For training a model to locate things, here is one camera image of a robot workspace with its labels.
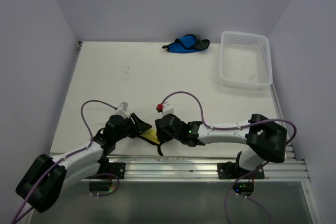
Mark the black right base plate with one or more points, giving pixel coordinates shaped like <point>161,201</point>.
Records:
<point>231,170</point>

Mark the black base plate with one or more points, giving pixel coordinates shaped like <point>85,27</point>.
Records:
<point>231,170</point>
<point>117,169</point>

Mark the blue towel dark trim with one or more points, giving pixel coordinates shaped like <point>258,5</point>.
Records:
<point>189,43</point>

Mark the white plastic basket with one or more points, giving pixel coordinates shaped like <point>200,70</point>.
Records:
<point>245,60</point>

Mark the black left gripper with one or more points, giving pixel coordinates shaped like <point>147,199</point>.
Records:
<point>138,127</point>

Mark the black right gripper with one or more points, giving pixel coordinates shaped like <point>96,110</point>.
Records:
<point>160,134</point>

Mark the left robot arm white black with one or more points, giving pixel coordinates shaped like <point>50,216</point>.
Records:
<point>48,176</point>

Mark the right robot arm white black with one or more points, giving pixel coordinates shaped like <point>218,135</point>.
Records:
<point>266,140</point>

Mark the aluminium mounting rail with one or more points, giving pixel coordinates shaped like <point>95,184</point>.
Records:
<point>178,169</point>

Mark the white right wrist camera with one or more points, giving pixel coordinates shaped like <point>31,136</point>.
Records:
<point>165,108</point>

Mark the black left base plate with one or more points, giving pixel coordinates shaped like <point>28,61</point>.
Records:
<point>117,169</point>

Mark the yellow towel black trim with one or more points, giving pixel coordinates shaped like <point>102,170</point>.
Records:
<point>150,137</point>

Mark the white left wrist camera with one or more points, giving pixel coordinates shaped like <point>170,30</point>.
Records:
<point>122,110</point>

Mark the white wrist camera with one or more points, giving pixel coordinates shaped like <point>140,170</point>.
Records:
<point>165,108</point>
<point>122,110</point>

